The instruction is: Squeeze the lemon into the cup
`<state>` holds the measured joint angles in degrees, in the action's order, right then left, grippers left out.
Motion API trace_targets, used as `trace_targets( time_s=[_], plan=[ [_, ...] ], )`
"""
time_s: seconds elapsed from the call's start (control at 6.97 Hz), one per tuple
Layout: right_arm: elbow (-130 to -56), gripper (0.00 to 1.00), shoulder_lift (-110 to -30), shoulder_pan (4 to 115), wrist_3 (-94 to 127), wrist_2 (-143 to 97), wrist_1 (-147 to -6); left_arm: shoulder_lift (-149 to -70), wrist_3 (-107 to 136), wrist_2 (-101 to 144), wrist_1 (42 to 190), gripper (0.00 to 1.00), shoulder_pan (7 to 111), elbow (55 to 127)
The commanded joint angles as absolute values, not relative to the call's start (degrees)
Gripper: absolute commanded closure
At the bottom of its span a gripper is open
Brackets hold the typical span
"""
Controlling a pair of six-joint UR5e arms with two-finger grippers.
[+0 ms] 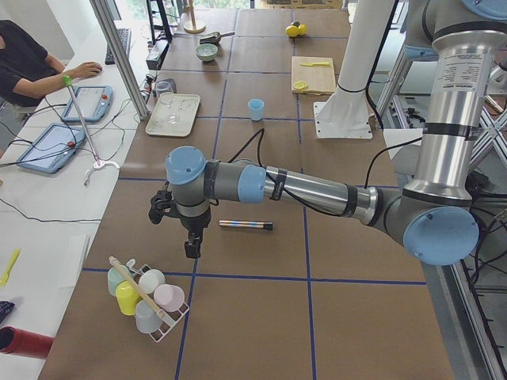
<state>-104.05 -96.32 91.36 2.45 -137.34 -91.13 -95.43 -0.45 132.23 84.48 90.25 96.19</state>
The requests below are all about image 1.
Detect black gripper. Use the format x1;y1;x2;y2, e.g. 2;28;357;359
181;211;211;258

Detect steel muddler black tip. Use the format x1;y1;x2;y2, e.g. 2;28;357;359
219;220;274;230

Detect seated person's forearm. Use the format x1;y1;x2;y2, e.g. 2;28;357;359
13;69;78;98

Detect white cup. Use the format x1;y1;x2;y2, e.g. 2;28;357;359
139;269;166;295

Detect pink cup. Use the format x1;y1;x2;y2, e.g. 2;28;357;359
154;283;185;312

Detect yellow cup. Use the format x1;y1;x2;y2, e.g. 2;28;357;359
115;281;142;316

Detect mint green cup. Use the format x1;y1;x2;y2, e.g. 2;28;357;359
107;267;124;297

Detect grey cup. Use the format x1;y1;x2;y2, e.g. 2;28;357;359
135;300;162;334

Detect light blue paper cup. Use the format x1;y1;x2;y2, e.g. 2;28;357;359
247;98;265;121

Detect seated person's hand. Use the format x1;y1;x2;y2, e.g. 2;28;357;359
68;62;102;78

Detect reacher grabber stick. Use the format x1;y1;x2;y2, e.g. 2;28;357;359
63;76;120;186

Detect beige bear serving tray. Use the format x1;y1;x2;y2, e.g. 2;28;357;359
145;92;200;138

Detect clear wine glass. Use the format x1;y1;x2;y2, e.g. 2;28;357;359
155;83;179;124

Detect dark grey folded cloth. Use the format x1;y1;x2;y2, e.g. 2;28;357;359
156;78;177;93

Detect blue teach pendant near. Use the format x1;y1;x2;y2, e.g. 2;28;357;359
16;123;86;174

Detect blue teach pendant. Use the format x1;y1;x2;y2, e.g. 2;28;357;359
61;85;113;124
16;123;86;174

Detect blue teach pendant far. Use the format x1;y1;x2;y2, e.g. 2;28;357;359
61;85;113;124

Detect yellow plastic fork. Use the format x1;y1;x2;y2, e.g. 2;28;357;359
0;249;21;287

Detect green bowl of ice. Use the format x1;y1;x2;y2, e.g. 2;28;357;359
195;44;219;63

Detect red cylinder object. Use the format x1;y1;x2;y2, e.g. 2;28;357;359
1;326;54;359

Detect steel ice scoop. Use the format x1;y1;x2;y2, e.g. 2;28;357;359
199;31;235;45

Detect wooden cutting board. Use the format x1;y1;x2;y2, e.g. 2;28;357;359
291;56;337;95

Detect round wooden stand base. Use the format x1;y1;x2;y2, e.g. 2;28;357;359
183;0;206;34

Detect yellow plastic knife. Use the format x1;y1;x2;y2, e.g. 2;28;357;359
299;61;331;67

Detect black keyboard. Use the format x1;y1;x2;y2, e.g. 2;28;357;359
104;27;132;67

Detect white chair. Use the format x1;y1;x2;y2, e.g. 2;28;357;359
383;128;423;188

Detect whole yellow lemons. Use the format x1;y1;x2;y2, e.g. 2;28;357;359
285;21;307;38

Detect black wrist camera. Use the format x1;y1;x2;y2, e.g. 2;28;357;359
148;190;173;225

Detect white wire cup rack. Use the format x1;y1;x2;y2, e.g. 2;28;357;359
109;256;189;342

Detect aluminium frame post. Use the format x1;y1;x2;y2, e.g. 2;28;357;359
90;0;148;120

